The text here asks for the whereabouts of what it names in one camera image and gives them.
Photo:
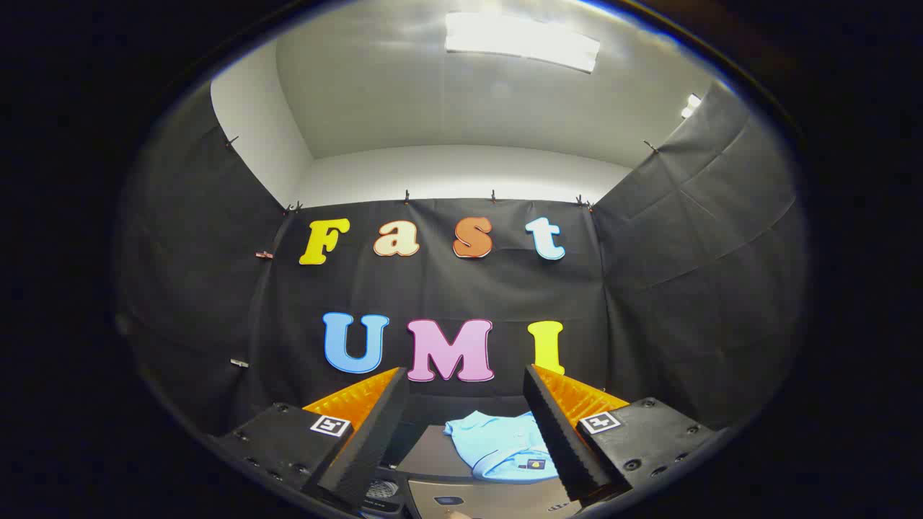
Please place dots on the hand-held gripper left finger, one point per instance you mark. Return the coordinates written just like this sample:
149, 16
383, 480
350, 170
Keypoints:
375, 440

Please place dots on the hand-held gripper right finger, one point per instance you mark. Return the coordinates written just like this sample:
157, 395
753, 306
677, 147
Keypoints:
559, 440

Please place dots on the washing machine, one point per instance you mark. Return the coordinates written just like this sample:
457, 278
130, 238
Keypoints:
382, 490

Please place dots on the light blue shirt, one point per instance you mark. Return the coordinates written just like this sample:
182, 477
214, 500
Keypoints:
490, 447

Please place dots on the grey metal appliance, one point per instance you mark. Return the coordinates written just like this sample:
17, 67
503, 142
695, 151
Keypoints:
433, 454

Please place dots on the black backdrop cloth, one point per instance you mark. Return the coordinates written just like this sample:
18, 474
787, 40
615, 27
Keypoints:
469, 288

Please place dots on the small ceiling light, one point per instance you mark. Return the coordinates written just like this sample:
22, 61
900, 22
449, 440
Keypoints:
691, 106

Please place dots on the large rectangular ceiling light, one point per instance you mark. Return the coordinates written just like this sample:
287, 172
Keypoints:
519, 40

